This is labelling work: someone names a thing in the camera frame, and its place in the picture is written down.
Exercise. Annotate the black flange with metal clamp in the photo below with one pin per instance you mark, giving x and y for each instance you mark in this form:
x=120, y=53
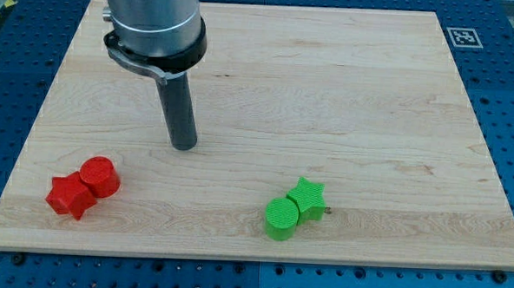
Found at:
x=163, y=68

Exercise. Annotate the dark grey cylindrical probe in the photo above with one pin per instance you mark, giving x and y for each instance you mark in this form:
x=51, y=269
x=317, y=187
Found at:
x=177, y=107

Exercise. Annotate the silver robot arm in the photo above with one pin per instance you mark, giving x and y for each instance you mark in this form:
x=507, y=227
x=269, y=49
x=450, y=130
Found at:
x=161, y=39

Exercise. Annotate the red cylinder block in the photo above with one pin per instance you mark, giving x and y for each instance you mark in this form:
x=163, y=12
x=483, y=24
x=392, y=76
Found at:
x=100, y=176

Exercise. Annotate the red star block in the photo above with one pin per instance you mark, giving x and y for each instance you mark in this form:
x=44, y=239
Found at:
x=70, y=195

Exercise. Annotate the green cylinder block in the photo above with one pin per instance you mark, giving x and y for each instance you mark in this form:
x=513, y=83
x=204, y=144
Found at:
x=281, y=219

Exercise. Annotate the green star block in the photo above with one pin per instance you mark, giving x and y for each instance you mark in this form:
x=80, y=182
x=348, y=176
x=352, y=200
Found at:
x=308, y=197

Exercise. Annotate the light wooden board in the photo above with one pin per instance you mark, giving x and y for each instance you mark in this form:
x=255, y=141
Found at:
x=368, y=102

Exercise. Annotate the white fiducial marker tag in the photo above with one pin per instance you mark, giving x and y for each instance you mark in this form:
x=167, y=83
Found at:
x=464, y=38

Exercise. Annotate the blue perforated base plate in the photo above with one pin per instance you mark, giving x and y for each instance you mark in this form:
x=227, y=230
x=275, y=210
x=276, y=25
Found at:
x=36, y=35

